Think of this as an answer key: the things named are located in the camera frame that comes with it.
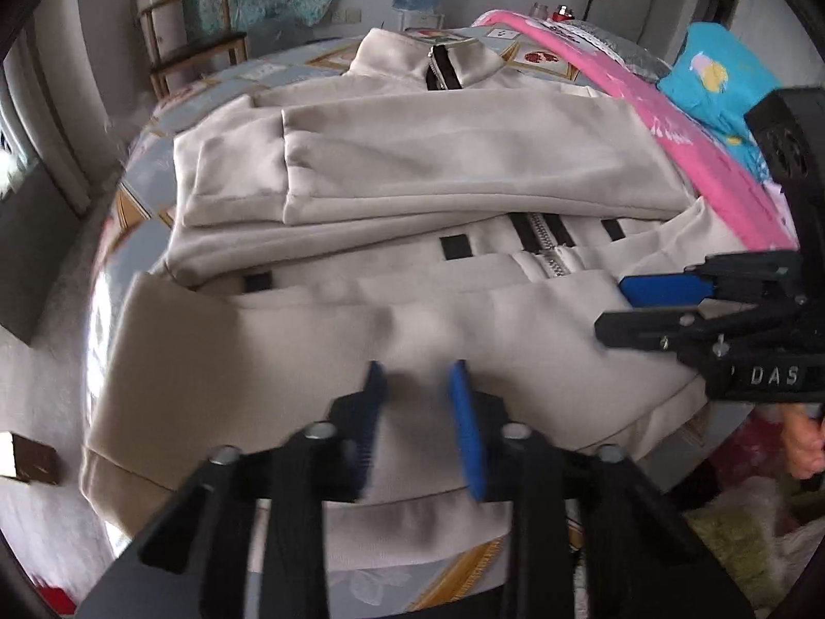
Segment beige zip-up jacket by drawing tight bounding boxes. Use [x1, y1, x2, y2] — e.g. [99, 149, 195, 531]
[80, 29, 743, 570]

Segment person right hand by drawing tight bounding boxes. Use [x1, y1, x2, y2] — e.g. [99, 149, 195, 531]
[780, 404, 825, 479]

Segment green fluffy blanket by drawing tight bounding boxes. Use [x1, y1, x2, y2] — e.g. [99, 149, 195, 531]
[685, 477, 823, 617]

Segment pink floral blanket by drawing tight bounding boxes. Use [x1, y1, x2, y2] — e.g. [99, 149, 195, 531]
[474, 10, 797, 250]

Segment blue cartoon pillow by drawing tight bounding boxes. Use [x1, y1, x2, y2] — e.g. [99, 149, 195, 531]
[657, 21, 780, 183]

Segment grey patterned cushion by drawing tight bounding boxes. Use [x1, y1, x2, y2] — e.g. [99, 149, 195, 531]
[548, 20, 671, 84]

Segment fruit pattern blue tablecloth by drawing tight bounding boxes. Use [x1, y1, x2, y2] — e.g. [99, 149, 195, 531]
[82, 26, 711, 614]

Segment wooden chair dark seat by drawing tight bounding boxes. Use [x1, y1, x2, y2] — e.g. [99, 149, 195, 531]
[137, 0, 248, 101]

